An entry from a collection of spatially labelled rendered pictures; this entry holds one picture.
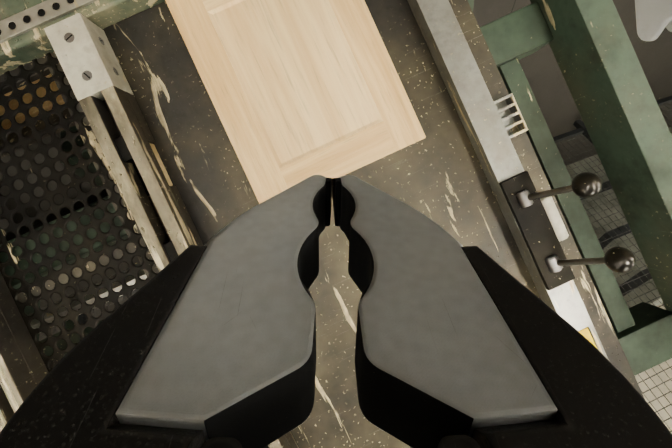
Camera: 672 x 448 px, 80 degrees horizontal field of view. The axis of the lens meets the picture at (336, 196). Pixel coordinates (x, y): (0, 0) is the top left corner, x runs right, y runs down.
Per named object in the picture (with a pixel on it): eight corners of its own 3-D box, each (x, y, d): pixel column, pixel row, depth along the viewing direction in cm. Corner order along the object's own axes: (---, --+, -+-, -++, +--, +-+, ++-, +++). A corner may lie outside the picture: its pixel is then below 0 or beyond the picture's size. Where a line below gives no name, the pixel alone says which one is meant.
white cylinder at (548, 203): (562, 234, 73) (544, 194, 73) (573, 236, 70) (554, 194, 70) (547, 241, 73) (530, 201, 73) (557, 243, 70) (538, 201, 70)
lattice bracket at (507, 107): (504, 96, 73) (512, 92, 70) (520, 132, 73) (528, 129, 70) (484, 106, 72) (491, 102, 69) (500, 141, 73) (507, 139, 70)
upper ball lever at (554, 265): (548, 248, 70) (633, 241, 58) (557, 268, 70) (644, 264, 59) (536, 258, 68) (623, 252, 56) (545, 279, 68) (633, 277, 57)
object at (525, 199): (520, 185, 70) (600, 165, 58) (528, 205, 70) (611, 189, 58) (507, 193, 68) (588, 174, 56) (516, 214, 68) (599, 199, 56)
